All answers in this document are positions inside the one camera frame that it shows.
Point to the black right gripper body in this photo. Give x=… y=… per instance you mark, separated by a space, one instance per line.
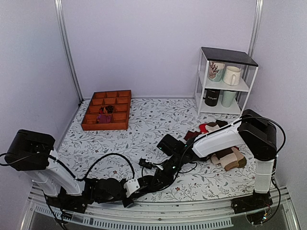
x=170 y=178

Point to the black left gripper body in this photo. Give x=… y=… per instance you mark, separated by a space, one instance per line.
x=125 y=204

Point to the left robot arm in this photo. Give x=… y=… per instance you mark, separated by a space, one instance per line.
x=34 y=153

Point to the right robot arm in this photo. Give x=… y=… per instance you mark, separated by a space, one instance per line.
x=257 y=132

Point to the floral tablecloth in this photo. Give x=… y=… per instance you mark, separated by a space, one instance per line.
x=116 y=153

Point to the cream and brown sock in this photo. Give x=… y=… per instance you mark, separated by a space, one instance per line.
x=229 y=158

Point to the purple rolled sock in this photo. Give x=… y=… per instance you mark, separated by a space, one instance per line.
x=104 y=118

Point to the black mug white lettering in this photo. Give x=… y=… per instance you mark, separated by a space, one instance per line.
x=211 y=97

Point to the dark red rolled sock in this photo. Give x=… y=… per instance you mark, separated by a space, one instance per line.
x=108 y=109

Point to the orange wooden divider tray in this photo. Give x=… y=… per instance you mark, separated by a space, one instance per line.
x=120 y=117

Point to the mint green tumbler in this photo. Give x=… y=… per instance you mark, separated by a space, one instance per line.
x=228 y=97

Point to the white shelf rack black top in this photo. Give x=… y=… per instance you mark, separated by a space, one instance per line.
x=242 y=60

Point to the floral ceramic mug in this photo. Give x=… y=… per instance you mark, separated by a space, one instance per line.
x=216 y=70

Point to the cream ribbed mug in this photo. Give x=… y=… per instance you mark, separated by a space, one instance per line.
x=232 y=75

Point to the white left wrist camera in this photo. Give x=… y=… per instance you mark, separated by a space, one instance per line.
x=131 y=186

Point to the aluminium front rail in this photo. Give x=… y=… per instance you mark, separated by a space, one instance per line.
x=215 y=214

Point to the right aluminium post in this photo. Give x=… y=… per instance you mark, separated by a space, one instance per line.
x=255 y=27

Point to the aluminium post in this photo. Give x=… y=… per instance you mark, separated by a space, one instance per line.
x=67 y=50
x=255 y=27

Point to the left aluminium post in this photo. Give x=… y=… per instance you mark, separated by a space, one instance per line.
x=67 y=50

